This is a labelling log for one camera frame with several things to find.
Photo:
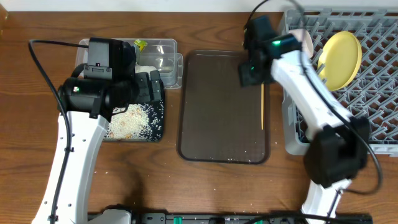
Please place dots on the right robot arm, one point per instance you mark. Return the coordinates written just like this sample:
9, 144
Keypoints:
336, 152

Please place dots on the yellow plate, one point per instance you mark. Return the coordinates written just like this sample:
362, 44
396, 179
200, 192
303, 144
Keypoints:
340, 60

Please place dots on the grey dishwasher rack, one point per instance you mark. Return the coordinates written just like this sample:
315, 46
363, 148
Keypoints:
373, 91

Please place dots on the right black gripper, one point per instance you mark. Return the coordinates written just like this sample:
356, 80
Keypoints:
249, 74

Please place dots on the right wooden chopstick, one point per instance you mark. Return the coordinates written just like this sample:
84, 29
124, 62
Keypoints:
262, 106

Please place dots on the white napkin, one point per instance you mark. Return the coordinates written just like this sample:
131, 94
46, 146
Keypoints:
144, 68

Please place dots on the dark brown serving tray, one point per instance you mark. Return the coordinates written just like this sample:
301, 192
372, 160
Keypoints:
220, 121

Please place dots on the clear plastic waste bin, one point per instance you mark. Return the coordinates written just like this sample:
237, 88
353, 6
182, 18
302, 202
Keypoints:
163, 55

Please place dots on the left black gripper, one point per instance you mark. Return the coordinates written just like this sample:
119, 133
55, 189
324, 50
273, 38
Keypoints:
154, 86

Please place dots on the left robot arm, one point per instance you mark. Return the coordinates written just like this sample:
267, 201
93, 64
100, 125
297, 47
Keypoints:
109, 97

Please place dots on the white bowl with food scraps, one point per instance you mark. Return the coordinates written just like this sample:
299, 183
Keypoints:
303, 36

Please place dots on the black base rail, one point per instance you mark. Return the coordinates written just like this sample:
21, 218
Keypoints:
121, 216

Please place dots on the green orange snack wrapper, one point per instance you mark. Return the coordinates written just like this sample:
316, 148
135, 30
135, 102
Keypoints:
140, 45

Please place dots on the black food waste tray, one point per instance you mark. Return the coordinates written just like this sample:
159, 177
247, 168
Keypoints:
152, 124

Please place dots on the rice and food scraps pile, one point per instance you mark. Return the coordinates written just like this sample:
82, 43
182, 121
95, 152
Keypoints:
133, 123

